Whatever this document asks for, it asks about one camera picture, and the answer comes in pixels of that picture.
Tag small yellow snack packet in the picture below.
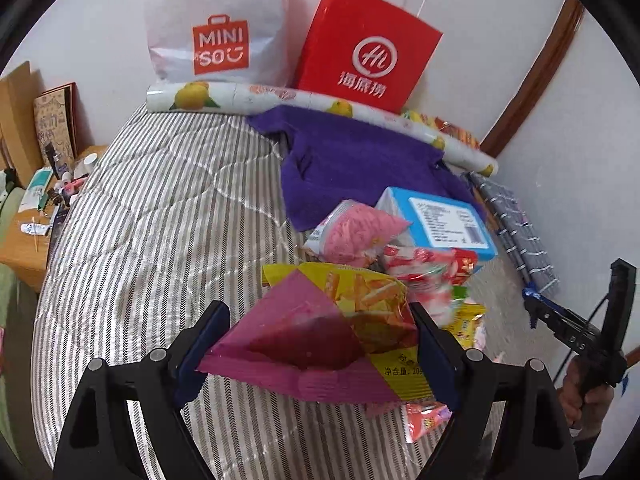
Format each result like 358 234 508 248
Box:
444 304 486 351

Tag white cream tube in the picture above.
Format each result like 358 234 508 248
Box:
20 222 51 236

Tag lemon print paper roll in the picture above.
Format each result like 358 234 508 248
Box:
146 81 499 177

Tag pink peach snack bag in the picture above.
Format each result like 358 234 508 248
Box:
303 200 410 268

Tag purple towel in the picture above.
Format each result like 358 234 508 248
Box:
247 105 486 232

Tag striped quilted mattress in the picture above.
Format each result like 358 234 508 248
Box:
30 108 438 479

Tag red Haidilao paper bag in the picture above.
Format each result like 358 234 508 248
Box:
293 0 442 113

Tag blue tissue pack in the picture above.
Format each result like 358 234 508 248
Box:
376 188 498 264

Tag wooden bedside table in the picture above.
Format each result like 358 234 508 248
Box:
0 144 109 294

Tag right hand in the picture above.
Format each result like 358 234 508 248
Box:
556 356 614 439

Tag orange Lays chip bag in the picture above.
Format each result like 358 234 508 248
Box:
434 117 480 150

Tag yellow Lays chip bag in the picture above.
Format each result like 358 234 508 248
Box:
401 110 439 129

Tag red white snack packet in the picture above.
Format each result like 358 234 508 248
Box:
380 245 478 327

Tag patterned brown book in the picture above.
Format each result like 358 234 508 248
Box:
32 82 77 166

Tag wooden door frame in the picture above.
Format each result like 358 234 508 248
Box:
480 0 585 158

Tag white Miniso plastic bag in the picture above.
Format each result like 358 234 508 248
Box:
144 0 290 87

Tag grey checked pillow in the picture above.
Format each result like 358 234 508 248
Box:
466 172 560 298

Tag pink yellow chip bag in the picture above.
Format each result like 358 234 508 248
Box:
198 262 432 404

